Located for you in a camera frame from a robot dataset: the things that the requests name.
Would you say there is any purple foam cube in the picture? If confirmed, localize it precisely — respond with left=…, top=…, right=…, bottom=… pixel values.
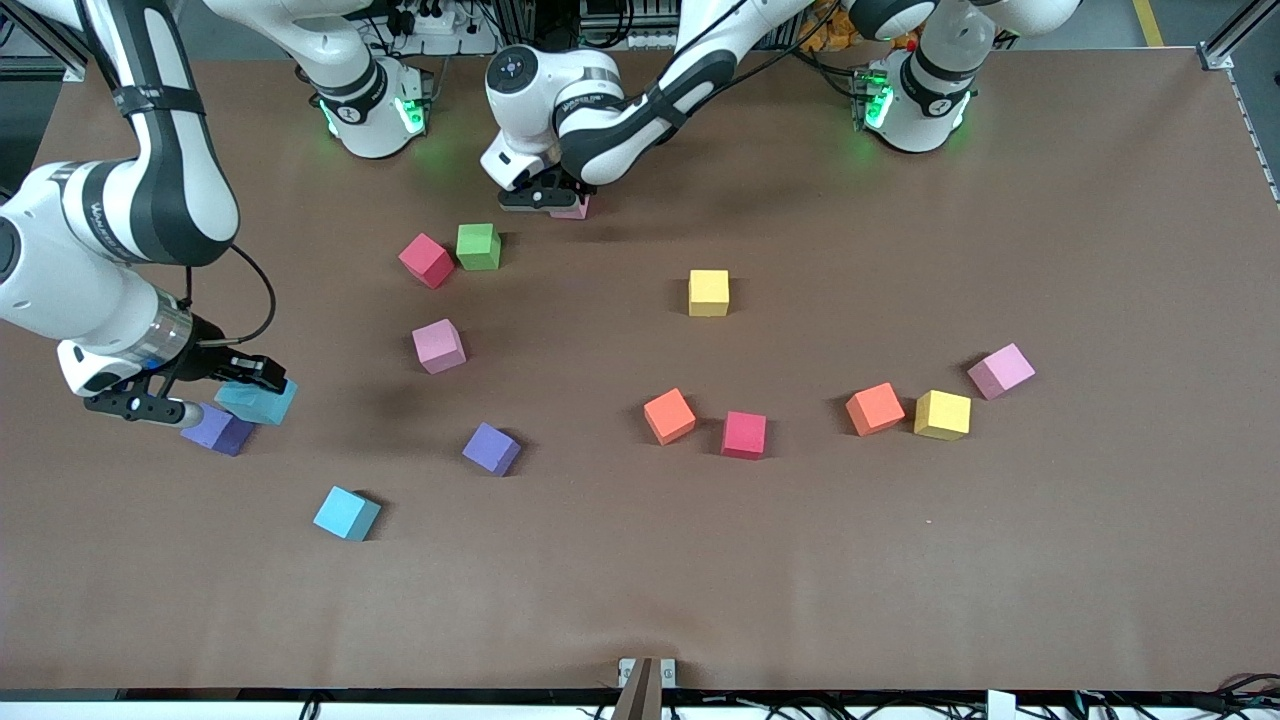
left=180, top=402, right=255, bottom=457
left=462, top=422, right=523, bottom=478

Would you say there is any aluminium frame profile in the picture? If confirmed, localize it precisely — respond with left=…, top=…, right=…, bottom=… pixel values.
left=0, top=0, right=91, bottom=83
left=1200, top=0, right=1280, bottom=71

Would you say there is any orange packets pile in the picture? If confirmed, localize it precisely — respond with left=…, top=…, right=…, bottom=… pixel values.
left=800, top=5, right=926, bottom=53

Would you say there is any green foam cube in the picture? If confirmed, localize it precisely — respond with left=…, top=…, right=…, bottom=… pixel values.
left=456, top=223, right=502, bottom=272

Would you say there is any yellow foam cube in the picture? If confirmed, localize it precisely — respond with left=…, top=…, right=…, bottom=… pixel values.
left=913, top=390, right=973, bottom=442
left=688, top=270, right=731, bottom=318

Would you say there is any white power strip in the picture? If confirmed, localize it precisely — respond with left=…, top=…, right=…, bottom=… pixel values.
left=372, top=0, right=501, bottom=56

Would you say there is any red foam cube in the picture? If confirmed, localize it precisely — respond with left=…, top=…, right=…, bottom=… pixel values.
left=721, top=411, right=768, bottom=461
left=398, top=233, right=457, bottom=290

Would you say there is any white electrical box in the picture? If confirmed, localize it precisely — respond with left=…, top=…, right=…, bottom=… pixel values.
left=578, top=0, right=686, bottom=51

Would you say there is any cyan foam cube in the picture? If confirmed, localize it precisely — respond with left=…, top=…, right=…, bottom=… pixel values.
left=312, top=486, right=383, bottom=543
left=215, top=378, right=299, bottom=426

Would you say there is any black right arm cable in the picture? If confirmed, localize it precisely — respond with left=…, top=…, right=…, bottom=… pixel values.
left=185, top=245, right=278, bottom=348

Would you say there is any orange foam cube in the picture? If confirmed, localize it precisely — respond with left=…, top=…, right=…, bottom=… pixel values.
left=643, top=388, right=698, bottom=446
left=845, top=382, right=907, bottom=438

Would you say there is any silver bracket with brown post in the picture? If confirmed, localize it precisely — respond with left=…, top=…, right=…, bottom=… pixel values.
left=612, top=657, right=679, bottom=720

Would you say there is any brown table cover sheet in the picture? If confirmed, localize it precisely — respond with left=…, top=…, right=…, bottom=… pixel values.
left=0, top=50, right=1280, bottom=693

